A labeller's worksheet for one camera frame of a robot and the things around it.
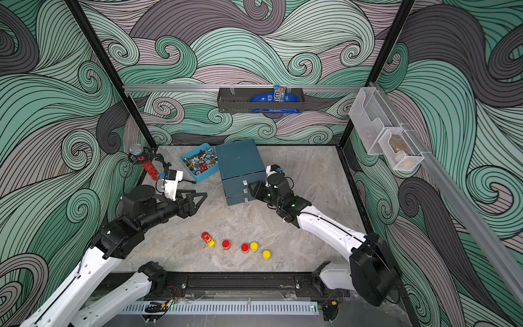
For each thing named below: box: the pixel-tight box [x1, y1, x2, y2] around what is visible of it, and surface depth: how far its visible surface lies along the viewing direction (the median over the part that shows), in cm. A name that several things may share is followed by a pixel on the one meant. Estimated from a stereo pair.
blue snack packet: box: [249, 85, 301, 114], surface depth 93 cm
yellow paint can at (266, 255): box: [262, 249, 272, 261], surface depth 81 cm
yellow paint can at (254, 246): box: [249, 241, 259, 253], surface depth 82 cm
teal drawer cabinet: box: [215, 138, 267, 206], surface depth 87 cm
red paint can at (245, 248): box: [241, 243, 250, 255], surface depth 82 cm
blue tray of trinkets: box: [180, 143, 219, 183], surface depth 116 cm
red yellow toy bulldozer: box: [200, 231, 216, 248], surface depth 85 cm
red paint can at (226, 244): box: [222, 239, 231, 251], surface depth 83 cm
